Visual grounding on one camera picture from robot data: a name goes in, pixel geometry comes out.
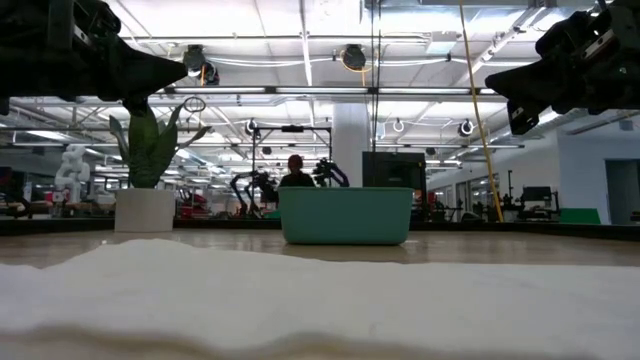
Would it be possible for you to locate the black metal frame stand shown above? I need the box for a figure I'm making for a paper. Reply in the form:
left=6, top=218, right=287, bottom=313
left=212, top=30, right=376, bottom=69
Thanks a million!
left=251, top=125, right=333, bottom=187

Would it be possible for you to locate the long ceiling light strip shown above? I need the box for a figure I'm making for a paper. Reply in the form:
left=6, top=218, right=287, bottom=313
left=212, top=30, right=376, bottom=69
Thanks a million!
left=159, top=85, right=496, bottom=97

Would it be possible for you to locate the black box monitor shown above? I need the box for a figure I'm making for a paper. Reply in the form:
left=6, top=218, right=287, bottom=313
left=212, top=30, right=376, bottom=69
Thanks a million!
left=362, top=151, right=428, bottom=189

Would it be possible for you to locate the black monitor workstation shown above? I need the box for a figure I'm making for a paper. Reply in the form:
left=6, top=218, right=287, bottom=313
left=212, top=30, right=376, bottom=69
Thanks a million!
left=516, top=185, right=562, bottom=222

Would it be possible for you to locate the black hanging cable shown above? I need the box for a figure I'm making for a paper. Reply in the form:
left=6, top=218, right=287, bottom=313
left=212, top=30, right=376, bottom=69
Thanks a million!
left=370, top=0, right=382, bottom=153

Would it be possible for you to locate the green plastic tupperware container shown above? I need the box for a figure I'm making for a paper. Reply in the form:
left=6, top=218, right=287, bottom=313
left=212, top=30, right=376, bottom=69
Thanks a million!
left=277, top=186, right=415, bottom=246

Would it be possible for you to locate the person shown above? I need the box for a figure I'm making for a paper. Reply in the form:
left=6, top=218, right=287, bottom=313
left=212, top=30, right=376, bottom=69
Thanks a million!
left=278, top=154, right=317, bottom=189

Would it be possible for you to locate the large black ceiling cable reel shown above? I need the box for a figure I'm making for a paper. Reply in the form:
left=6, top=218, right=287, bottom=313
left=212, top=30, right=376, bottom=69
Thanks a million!
left=181, top=44, right=221, bottom=87
left=341, top=43, right=369, bottom=72

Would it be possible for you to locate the black table edge rail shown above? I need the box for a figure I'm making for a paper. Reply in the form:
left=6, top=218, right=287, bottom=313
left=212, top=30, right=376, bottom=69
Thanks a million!
left=0, top=217, right=640, bottom=242

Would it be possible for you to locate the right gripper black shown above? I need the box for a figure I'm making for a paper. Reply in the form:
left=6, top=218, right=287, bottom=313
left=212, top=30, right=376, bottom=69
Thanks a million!
left=484, top=0, right=640, bottom=137

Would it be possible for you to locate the white cloth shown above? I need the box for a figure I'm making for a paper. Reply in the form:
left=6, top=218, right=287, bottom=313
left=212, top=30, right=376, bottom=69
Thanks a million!
left=0, top=238, right=640, bottom=360

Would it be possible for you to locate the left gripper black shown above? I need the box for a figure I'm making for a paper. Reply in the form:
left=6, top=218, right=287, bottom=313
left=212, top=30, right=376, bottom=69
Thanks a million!
left=0, top=0, right=189, bottom=118

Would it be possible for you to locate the white humanoid robot figure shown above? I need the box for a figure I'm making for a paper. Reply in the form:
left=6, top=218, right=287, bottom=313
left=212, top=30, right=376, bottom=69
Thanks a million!
left=53, top=144, right=92, bottom=205

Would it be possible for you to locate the silver air duct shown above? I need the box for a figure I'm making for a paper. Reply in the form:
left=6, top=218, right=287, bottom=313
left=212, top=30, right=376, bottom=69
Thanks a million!
left=492, top=107, right=604, bottom=147

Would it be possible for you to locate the white building column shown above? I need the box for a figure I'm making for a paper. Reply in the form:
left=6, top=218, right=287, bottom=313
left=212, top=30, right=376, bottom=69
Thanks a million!
left=331, top=102, right=371, bottom=189

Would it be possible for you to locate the black wire loop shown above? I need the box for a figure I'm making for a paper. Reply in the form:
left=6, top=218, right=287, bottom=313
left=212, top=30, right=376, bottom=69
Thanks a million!
left=182, top=95, right=208, bottom=114

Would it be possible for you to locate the green panel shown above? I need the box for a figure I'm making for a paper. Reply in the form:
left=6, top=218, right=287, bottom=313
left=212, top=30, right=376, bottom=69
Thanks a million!
left=558, top=207, right=602, bottom=226

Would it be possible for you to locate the yellow hanging cable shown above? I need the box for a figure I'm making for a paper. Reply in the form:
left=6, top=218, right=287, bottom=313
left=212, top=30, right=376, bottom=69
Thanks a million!
left=458, top=0, right=504, bottom=224

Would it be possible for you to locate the green plant in white pot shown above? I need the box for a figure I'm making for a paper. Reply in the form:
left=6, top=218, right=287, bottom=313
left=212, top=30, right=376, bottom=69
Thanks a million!
left=108, top=99, right=214, bottom=234

